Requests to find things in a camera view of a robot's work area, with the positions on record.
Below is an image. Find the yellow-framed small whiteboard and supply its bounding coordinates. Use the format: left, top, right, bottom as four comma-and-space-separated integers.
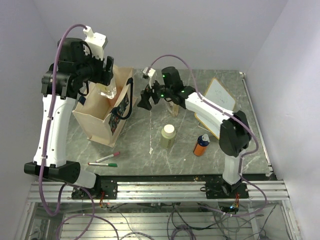
194, 77, 237, 141

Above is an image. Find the amber liquid bottle white cap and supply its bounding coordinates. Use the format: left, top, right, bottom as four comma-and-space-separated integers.
165, 100, 179, 117

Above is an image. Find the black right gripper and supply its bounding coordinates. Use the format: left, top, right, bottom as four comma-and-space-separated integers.
137, 75, 173, 110

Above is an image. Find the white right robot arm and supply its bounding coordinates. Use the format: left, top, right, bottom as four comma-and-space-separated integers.
138, 66, 252, 198

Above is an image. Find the aluminium mounting rail frame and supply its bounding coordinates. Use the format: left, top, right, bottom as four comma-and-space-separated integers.
15, 174, 302, 240

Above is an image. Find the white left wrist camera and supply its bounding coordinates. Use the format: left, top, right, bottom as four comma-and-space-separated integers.
83, 25, 108, 61

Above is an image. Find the clear square bottle black cap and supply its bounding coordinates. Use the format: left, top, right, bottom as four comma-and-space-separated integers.
96, 66, 117, 99

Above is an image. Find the green-capped white marker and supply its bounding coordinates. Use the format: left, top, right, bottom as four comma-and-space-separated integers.
88, 162, 118, 168

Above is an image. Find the pale green bottle cream cap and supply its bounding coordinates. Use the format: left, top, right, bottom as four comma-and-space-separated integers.
160, 124, 176, 149

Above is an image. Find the pink liquid bottle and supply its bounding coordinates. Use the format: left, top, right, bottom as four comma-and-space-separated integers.
107, 91, 121, 108

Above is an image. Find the orange blue pump bottle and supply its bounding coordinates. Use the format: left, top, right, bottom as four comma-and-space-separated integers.
193, 134, 210, 157

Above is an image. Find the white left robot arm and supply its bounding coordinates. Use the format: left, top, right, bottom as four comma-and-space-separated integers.
24, 36, 113, 199

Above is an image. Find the red-capped white marker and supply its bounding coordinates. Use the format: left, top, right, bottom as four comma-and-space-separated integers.
95, 151, 120, 163

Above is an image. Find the beige canvas tote bag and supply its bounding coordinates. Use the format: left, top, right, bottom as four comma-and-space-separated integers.
72, 66, 137, 147

